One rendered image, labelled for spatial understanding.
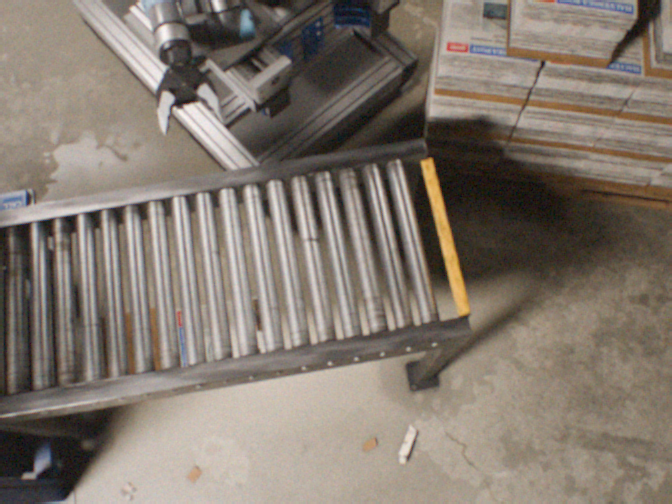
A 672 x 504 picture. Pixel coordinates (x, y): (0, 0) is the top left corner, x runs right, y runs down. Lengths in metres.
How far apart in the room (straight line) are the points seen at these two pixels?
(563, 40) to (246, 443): 1.65
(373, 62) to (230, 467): 1.62
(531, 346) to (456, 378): 0.31
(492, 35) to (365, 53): 0.81
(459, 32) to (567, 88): 0.37
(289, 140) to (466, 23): 0.83
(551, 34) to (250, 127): 1.18
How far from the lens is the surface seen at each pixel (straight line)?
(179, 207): 1.73
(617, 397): 2.55
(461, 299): 1.60
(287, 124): 2.48
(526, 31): 1.84
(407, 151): 1.75
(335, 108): 2.48
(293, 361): 1.57
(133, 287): 1.69
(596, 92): 2.08
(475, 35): 1.95
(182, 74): 1.37
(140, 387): 1.63
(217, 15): 1.55
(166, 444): 2.43
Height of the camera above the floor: 2.34
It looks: 71 degrees down
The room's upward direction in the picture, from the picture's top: 2 degrees counter-clockwise
